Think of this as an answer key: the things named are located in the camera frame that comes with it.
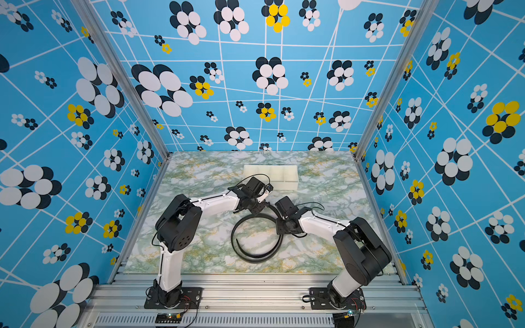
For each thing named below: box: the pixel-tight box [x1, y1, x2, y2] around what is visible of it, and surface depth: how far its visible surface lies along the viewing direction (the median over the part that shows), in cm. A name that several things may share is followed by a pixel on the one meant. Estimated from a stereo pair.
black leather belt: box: [231, 204, 284, 264], surface depth 90 cm
